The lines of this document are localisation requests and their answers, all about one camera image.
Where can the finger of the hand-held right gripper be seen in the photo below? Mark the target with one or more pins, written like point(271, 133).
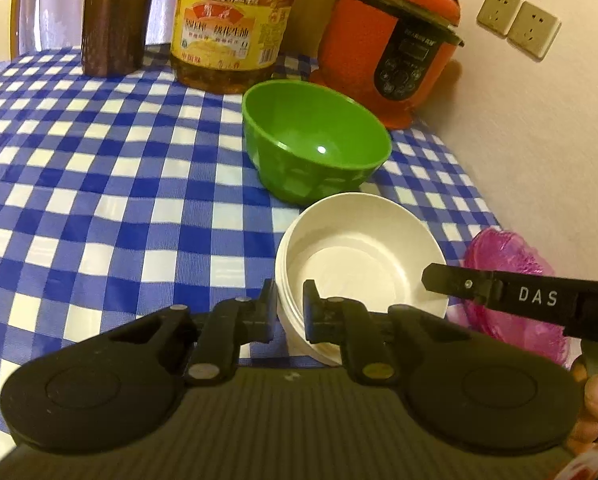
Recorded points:
point(459, 282)

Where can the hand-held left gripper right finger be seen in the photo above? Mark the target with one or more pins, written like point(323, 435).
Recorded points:
point(310, 317)

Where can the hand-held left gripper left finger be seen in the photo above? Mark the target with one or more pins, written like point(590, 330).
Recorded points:
point(268, 317)

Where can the white plastic bowl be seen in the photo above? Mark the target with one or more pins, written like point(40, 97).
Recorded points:
point(359, 260)

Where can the green plastic bowl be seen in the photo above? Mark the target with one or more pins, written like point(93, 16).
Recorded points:
point(319, 125)

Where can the blue white checked tablecloth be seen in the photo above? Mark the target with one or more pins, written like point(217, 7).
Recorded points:
point(104, 185)

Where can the red electric pressure cooker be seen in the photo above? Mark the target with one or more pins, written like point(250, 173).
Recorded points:
point(374, 35)

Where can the large cooking oil bottle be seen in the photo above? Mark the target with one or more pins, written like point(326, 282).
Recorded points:
point(229, 25)

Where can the brown cylindrical canister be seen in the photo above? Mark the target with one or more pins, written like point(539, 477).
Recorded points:
point(114, 25)

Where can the pale sheer curtain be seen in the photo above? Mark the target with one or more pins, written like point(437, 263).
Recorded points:
point(54, 10)

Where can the beige wall socket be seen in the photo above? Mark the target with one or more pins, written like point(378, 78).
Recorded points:
point(534, 30)
point(498, 10)

